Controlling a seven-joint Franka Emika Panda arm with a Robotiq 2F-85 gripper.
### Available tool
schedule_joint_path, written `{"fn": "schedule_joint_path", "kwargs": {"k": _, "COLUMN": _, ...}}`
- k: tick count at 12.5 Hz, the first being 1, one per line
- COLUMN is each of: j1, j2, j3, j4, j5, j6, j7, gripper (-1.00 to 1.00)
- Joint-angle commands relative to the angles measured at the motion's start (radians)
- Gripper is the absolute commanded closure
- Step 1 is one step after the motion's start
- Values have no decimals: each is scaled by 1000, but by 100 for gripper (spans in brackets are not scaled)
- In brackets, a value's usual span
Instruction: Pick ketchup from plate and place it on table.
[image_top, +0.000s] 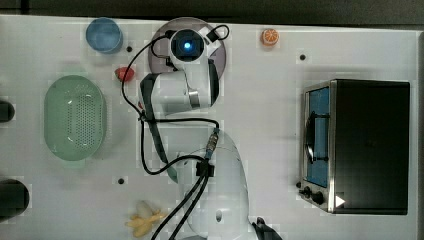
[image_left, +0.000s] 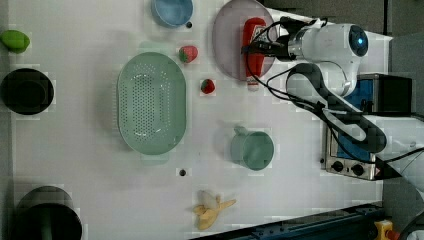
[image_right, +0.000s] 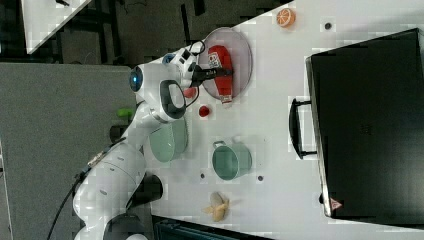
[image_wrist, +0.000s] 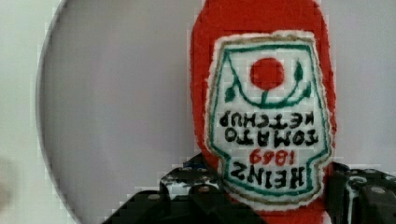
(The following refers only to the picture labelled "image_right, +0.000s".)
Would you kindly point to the green mug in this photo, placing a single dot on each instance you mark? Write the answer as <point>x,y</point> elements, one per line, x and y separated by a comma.
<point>231,161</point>

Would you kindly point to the red plush ketchup bottle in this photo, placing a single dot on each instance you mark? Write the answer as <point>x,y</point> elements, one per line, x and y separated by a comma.
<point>219,59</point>

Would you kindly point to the green perforated colander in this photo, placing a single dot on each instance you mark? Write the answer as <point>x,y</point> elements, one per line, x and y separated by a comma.
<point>170,141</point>

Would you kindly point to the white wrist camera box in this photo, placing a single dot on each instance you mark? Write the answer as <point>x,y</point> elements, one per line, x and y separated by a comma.
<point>185,60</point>

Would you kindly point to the orange slice toy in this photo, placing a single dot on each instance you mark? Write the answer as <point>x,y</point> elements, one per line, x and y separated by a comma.
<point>286,17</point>

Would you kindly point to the black cylinder container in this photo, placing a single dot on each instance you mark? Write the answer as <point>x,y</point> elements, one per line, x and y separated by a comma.
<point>116,132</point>

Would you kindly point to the small red plush strawberry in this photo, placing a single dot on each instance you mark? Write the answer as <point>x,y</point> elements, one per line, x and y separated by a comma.
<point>204,111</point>

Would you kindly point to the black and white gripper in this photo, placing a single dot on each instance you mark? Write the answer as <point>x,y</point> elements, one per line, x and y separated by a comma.
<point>200,75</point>

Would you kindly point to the pink plush strawberry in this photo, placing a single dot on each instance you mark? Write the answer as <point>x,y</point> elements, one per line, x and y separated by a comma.
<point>190,92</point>

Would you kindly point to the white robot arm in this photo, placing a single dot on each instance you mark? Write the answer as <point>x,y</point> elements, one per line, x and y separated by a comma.
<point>110,180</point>

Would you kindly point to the peeled banana toy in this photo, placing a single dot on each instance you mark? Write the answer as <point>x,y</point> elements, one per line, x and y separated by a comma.
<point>219,206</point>

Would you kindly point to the blue cup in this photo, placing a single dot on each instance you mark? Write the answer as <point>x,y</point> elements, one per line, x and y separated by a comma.
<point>168,58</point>

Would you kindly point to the green plush lime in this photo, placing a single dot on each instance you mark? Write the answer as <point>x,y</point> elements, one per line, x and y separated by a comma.
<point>125,112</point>

